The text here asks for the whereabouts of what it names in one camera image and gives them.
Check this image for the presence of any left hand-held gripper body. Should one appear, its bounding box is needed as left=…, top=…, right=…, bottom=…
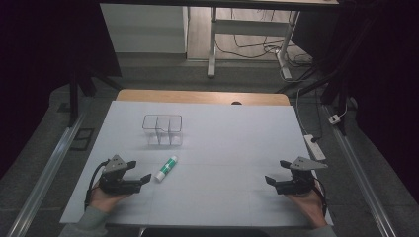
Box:
left=98, top=154, right=143, bottom=196

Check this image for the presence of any person's left hand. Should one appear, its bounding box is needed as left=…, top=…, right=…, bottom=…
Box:
left=88, top=182, right=131, bottom=213

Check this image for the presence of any person's right hand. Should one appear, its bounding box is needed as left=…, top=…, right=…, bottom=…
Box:
left=285, top=187, right=328, bottom=229

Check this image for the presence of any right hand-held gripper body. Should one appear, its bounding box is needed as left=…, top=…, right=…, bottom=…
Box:
left=274, top=156, right=329, bottom=196

